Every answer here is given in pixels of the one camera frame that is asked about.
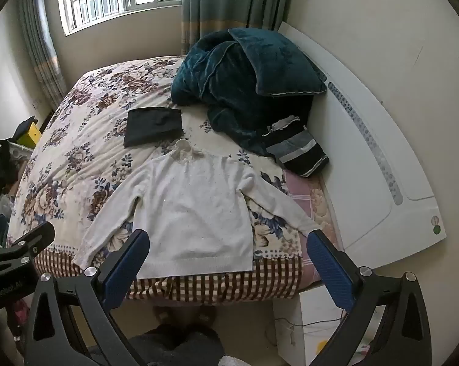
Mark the black folded garment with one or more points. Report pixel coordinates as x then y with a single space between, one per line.
153 127

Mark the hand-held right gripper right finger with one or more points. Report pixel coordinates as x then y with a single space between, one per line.
328 270

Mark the teal plush pillow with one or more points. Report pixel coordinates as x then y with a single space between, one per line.
279 61

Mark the yellow box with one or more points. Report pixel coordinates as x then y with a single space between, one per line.
34 137

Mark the white bed headboard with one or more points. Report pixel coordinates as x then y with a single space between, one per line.
366 160

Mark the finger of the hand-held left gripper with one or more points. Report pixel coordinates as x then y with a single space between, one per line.
33 234

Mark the black grey striped garment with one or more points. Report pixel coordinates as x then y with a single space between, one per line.
298 148

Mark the black cloth pile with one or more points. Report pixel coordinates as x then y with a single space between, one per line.
4 164

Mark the white plastic storage box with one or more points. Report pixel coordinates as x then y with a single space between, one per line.
18 151

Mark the narrow grey-green curtain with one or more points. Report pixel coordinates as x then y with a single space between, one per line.
43 53

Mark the dark cloth on box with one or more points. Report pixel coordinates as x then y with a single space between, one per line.
22 127

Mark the teal plush blanket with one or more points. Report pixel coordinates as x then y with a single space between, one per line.
229 84

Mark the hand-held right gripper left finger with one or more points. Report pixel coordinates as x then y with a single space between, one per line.
126 270

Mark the white towel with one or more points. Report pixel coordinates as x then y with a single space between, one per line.
199 213

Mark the brown fuzzy slipper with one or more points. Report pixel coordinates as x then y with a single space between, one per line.
204 315

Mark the white nightstand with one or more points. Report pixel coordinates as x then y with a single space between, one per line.
309 320

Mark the bed with floral sheet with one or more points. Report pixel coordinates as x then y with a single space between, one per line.
81 141

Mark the pink bed sheet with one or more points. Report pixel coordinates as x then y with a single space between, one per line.
313 198

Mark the wide grey-green curtain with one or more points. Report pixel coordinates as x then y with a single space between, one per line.
233 3

